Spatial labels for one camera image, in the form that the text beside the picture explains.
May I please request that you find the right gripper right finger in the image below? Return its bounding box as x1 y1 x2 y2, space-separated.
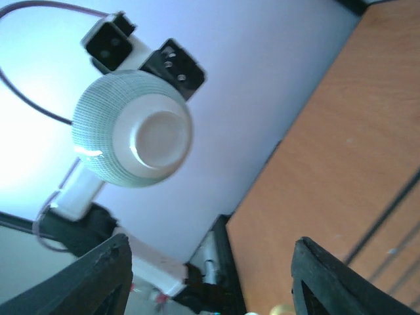
291 237 416 315

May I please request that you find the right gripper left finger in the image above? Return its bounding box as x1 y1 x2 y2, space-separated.
1 234 133 314

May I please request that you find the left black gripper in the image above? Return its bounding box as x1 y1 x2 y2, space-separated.
139 38 206 101

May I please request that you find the light green ceramic bowl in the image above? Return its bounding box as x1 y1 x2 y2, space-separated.
72 70 193 188

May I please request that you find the dark wire dish rack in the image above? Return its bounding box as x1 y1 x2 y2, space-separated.
344 171 419 297

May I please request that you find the cream yellow mug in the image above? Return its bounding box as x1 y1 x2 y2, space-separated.
269 304 295 315

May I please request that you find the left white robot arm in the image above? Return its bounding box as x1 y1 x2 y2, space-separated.
32 39 207 314

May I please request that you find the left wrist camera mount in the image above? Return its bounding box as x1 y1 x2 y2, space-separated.
81 11 152 74

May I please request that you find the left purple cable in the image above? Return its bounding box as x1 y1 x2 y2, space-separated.
0 0 112 253

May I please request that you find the black aluminium frame base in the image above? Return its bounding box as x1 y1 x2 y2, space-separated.
189 215 247 315

